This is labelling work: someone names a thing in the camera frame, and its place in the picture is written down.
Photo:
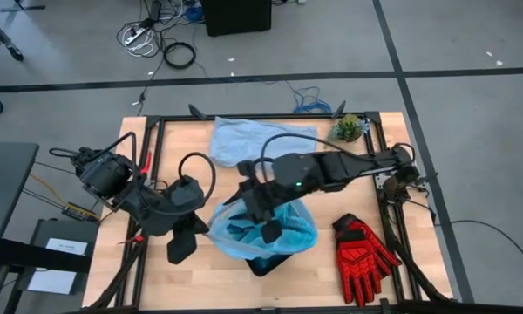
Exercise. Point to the black stand base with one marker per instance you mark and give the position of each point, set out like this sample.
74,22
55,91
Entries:
24,7

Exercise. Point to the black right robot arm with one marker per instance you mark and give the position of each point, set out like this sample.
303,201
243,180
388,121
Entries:
353,168

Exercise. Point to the grey cabinet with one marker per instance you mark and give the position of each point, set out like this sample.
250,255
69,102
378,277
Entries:
43,229

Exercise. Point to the black yellow electronics board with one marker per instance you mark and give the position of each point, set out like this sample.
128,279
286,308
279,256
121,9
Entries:
76,212

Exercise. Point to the pale blue plastic trash bag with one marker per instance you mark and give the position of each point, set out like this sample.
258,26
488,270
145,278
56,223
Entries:
235,141

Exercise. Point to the red black work glove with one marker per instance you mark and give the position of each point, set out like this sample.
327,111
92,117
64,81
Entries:
359,261

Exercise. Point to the teal plastic trash bag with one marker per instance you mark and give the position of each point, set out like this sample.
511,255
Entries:
296,231

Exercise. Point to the black equipment case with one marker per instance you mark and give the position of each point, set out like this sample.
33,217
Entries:
235,17

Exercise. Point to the white power strip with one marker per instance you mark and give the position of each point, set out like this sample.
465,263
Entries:
136,36

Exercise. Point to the black trash bin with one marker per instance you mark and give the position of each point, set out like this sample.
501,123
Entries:
268,266

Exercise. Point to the dark grey desk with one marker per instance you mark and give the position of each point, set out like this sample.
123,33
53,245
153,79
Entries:
4,196

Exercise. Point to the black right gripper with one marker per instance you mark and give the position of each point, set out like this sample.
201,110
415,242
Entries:
268,200

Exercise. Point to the potted succulent plant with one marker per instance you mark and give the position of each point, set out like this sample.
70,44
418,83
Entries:
348,127

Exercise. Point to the white paper sheet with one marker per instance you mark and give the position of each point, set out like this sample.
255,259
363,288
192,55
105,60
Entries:
67,246
50,282

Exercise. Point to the black frame brace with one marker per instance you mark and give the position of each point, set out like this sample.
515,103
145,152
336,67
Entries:
197,112
340,109

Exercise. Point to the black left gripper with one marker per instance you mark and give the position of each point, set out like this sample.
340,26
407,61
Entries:
185,196

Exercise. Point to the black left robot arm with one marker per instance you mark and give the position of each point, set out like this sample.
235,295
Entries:
109,179

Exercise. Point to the thin red zip tie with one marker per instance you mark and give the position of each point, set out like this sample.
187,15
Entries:
133,239

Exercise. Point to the black metal table frame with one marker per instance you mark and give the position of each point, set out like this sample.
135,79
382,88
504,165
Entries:
178,118

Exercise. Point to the black power adapter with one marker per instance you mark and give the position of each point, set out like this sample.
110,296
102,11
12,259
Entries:
155,9

